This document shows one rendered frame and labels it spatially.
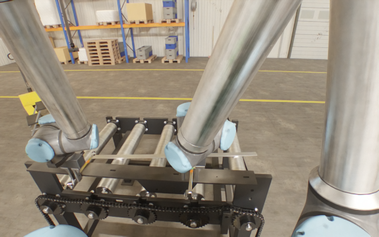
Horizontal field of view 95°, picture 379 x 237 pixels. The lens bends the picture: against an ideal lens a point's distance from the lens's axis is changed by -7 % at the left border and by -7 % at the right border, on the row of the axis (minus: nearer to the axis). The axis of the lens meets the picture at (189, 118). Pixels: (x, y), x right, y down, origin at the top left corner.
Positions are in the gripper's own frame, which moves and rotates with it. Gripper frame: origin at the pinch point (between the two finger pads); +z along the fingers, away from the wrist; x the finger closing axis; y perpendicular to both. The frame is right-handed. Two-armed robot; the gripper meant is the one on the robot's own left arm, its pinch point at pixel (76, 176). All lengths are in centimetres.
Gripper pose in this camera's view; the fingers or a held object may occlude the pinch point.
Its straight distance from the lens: 108.4
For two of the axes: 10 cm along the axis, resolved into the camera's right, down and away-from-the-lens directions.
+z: 0.1, 8.7, 4.9
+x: -10.0, -0.3, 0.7
